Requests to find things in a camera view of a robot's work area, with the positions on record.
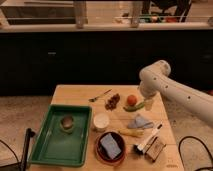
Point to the blue sponge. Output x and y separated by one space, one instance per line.
110 145

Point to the black stand left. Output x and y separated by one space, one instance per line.
28 135

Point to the bunch of brown grapes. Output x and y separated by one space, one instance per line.
112 102

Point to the white black brush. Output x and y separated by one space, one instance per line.
140 148

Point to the green plastic tray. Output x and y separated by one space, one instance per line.
53 146

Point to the brown wooden box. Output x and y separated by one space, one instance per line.
154 150

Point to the metal fork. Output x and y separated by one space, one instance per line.
99 96

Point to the red brown bowl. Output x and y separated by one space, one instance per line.
101 153

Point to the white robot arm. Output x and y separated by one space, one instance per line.
155 78

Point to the blue grey cloth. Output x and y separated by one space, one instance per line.
140 122

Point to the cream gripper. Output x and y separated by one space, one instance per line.
148 103

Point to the red orange apple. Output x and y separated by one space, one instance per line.
131 100

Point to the green cucumber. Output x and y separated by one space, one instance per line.
134 108

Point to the white paper cup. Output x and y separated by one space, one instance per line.
101 122

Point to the small cup in tray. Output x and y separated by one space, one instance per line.
67 124

